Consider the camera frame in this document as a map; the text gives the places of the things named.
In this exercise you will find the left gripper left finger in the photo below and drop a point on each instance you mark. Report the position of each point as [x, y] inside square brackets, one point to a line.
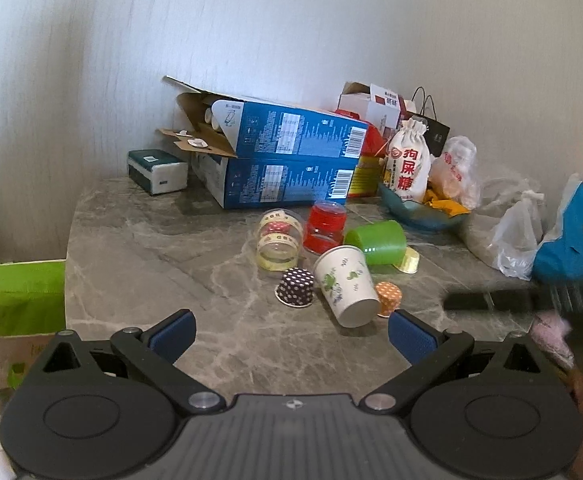
[150, 355]

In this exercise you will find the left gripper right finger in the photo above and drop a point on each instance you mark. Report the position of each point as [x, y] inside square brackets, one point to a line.
[432, 355]

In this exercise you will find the clear cup with HBD ribbon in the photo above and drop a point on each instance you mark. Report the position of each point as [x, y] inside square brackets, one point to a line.
[279, 237]

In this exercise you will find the green plastic cup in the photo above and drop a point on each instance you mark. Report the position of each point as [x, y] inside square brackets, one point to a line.
[382, 243]

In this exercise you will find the white floral paper cup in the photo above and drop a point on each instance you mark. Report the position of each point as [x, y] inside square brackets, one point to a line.
[347, 286]

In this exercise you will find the red banded clear cup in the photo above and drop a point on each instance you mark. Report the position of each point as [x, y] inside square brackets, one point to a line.
[324, 228]

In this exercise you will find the blue Columbia shopping bag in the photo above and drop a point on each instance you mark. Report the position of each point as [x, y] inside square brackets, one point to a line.
[559, 257]

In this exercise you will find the orange polka dot cupcake liner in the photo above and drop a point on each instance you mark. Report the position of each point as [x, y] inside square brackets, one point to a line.
[390, 297]

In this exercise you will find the clear plastic bag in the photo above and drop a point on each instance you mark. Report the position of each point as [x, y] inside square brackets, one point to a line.
[506, 229]

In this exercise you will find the yellow cupcake liner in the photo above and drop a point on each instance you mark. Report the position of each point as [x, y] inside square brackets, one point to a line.
[410, 261]

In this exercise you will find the teal bowl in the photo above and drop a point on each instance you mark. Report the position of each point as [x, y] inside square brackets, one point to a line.
[416, 215]

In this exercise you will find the green lined cardboard box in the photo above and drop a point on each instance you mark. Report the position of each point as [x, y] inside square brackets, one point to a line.
[32, 311]

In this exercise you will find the purple polka dot cupcake liner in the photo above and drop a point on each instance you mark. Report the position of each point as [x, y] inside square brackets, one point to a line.
[296, 288]

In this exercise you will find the clear bag with snacks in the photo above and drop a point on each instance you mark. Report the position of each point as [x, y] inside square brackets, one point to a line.
[453, 174]

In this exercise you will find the yellow red box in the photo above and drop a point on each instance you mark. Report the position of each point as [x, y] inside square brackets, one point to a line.
[370, 167]

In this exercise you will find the green white tissue pack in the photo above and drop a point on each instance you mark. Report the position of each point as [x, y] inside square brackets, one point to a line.
[157, 172]

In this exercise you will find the lower blue cardboard box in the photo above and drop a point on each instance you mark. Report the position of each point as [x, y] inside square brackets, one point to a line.
[261, 180]

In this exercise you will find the blue cardboard box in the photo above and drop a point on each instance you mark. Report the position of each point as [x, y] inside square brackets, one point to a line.
[261, 180]
[213, 123]

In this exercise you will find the black paper gift bag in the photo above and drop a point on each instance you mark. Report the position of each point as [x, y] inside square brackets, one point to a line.
[422, 107]

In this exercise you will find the red white carton box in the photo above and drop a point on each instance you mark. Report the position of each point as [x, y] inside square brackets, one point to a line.
[381, 107]

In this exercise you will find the upper blue cardboard box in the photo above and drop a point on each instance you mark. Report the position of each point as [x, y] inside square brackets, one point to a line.
[213, 123]

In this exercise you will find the white drawstring candy bag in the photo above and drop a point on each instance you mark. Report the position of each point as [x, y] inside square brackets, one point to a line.
[408, 161]

